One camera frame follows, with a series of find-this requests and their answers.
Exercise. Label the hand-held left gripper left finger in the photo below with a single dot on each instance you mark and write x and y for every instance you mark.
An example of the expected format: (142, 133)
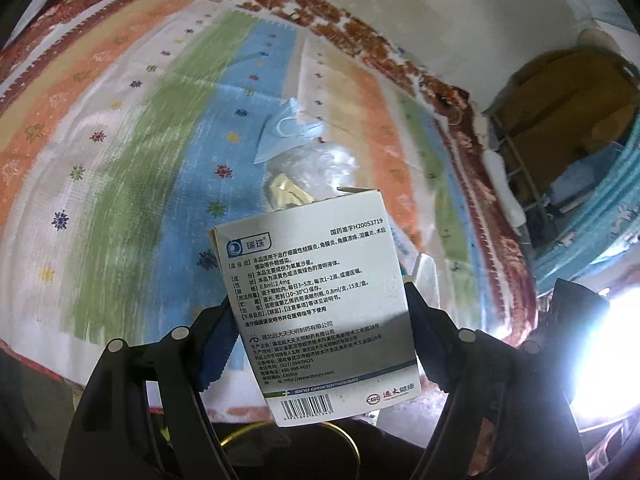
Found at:
(216, 347)

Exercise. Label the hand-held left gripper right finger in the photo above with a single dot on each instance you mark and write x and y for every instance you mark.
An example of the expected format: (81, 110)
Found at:
(430, 327)

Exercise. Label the white medicine box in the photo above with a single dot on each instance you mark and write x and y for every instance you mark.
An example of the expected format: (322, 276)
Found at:
(320, 310)

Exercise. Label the blue white packet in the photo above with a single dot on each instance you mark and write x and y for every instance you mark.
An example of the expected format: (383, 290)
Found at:
(400, 246)

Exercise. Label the white cloth bundle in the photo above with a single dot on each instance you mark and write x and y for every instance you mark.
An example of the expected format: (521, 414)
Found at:
(501, 182)

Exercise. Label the metal rack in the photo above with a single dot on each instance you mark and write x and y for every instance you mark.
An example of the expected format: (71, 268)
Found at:
(520, 160)

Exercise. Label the gold foil wrapper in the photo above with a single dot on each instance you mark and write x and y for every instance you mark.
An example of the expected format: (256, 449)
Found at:
(282, 191)

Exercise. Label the clear plastic bag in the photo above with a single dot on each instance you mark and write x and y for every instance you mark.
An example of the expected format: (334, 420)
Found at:
(320, 170)

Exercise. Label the striped colourful cloth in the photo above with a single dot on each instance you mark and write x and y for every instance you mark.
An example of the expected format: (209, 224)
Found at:
(150, 160)

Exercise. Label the yellow brown hanging cloth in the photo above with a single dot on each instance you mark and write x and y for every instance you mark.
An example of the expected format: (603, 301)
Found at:
(565, 105)

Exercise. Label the blue face mask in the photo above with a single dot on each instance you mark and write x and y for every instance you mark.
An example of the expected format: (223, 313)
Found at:
(281, 135)

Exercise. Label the red floral blanket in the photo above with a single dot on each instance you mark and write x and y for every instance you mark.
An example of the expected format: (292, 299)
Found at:
(350, 16)

